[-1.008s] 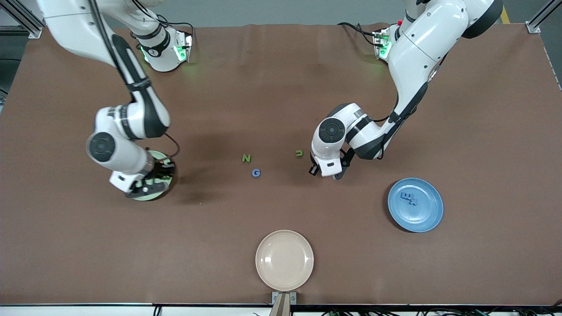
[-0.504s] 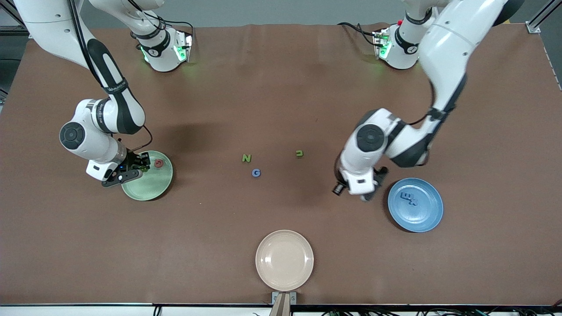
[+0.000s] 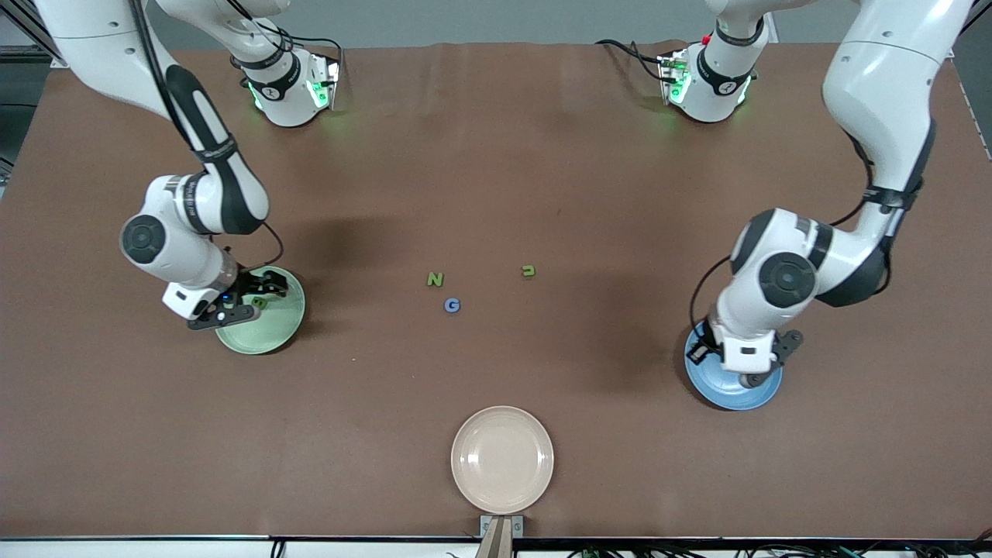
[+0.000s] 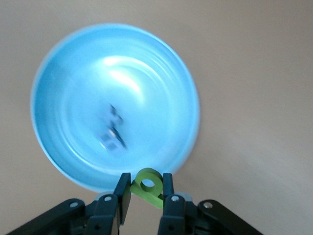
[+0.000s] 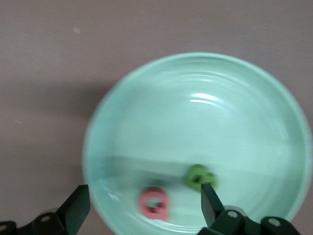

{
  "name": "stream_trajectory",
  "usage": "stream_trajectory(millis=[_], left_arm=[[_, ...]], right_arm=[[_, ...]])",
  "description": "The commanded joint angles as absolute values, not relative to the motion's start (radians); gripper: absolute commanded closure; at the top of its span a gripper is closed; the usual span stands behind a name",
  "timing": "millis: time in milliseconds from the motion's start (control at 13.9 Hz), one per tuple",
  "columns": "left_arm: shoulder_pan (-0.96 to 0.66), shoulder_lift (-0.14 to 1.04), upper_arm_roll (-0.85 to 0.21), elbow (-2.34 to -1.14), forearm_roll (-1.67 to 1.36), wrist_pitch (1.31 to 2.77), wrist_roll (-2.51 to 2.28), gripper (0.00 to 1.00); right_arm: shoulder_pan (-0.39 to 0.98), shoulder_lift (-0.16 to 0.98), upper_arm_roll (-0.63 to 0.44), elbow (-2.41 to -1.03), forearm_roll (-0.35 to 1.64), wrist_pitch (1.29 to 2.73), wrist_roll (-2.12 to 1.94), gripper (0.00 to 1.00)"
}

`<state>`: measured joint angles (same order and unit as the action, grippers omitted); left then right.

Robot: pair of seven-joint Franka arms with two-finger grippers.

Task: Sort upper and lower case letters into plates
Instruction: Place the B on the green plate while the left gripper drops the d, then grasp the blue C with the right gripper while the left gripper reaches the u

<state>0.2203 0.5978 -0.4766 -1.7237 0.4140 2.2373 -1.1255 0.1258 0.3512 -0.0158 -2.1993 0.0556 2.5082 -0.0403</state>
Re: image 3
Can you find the brown table cover mat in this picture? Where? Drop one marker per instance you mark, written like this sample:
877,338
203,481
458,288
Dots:
496,155

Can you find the metal camera stand bracket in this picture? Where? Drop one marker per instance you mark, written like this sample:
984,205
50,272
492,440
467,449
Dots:
488,527

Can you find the beige plate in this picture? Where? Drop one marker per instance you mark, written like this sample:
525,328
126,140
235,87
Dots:
502,460

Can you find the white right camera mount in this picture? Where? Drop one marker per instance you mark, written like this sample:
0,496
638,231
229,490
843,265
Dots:
186,298

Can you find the aluminium frame post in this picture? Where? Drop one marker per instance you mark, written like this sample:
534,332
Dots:
984,15
56,62

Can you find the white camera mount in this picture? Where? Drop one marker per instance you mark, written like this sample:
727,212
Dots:
186,298
763,364

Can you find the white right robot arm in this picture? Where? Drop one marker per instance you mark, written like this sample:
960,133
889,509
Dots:
85,39

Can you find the green plate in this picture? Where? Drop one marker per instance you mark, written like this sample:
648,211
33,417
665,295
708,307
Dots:
263,337

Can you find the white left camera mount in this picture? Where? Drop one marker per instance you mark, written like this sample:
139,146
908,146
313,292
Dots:
763,364

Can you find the white table edge rail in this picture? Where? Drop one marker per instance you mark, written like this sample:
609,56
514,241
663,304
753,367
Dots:
155,552

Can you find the blue letter G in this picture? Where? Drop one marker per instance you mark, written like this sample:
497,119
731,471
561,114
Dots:
447,306

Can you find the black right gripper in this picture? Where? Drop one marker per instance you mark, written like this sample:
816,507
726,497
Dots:
250,285

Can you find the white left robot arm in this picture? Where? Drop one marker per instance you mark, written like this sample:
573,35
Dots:
883,85

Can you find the blue plate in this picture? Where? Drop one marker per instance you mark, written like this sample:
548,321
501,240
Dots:
728,395

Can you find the green letter N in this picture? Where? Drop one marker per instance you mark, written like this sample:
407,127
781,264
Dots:
435,280

